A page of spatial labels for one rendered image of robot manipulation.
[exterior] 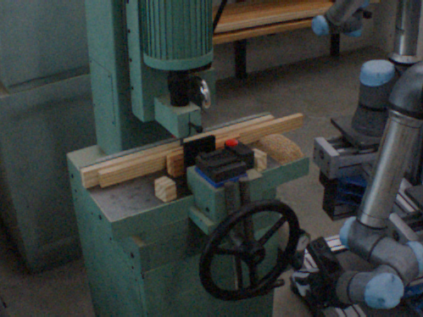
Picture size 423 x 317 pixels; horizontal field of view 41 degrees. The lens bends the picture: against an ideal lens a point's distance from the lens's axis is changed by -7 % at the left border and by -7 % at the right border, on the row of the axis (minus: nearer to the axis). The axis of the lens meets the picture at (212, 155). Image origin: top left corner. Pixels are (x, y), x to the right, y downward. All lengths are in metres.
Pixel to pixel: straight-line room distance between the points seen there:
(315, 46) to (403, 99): 3.86
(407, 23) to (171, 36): 0.90
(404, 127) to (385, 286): 0.34
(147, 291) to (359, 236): 0.60
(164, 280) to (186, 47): 0.61
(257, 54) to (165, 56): 3.29
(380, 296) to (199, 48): 0.72
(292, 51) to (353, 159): 2.99
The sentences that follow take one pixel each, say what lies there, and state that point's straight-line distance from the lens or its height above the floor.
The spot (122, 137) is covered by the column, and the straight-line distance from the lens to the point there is 1.75.
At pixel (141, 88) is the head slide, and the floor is 1.10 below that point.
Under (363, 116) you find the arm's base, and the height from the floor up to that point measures 0.88.
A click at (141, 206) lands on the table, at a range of 1.47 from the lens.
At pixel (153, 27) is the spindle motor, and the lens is 1.43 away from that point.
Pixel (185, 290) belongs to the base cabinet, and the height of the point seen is 0.60.
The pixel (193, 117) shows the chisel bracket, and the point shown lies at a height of 1.05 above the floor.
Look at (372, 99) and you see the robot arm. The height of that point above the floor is 0.95.
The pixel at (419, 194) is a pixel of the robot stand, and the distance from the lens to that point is 1.73.
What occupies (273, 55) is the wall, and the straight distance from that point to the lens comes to 4.81.
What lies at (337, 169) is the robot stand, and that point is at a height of 0.72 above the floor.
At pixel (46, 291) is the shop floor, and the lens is 2.65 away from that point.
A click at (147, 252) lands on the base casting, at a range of 1.53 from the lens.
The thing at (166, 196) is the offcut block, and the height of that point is 0.92.
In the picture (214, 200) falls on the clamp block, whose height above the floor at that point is 0.94.
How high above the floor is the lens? 1.72
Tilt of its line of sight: 29 degrees down
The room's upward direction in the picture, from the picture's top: 1 degrees counter-clockwise
